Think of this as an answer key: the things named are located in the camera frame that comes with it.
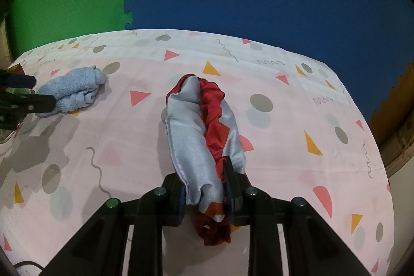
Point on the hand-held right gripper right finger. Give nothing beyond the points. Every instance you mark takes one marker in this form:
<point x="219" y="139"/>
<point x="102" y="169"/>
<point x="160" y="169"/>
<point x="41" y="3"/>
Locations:
<point x="230" y="201"/>

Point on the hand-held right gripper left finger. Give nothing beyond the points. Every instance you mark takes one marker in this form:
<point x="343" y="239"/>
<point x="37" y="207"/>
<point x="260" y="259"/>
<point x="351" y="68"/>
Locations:
<point x="181" y="203"/>

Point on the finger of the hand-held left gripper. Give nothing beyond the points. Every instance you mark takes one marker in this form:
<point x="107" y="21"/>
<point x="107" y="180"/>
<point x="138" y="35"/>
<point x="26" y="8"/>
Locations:
<point x="38" y="104"/>
<point x="19" y="81"/>

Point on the gold and red tin box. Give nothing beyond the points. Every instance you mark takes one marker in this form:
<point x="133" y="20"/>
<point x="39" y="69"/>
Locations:
<point x="18" y="69"/>

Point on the light blue towel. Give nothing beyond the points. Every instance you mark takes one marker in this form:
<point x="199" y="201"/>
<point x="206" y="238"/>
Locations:
<point x="74" y="88"/>

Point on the red and grey scrunchie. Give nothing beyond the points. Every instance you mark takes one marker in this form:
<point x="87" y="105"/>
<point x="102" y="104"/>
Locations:
<point x="190" y="120"/>

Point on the stainless steel bowl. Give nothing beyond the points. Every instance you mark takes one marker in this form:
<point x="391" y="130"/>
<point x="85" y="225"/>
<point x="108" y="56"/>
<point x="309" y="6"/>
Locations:
<point x="6" y="133"/>

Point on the pink patterned tablecloth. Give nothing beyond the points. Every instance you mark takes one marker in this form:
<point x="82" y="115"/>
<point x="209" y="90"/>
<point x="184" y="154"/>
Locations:
<point x="129" y="150"/>

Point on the brown wooden frame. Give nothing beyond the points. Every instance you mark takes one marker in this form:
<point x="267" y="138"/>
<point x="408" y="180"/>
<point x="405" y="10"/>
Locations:
<point x="391" y="120"/>

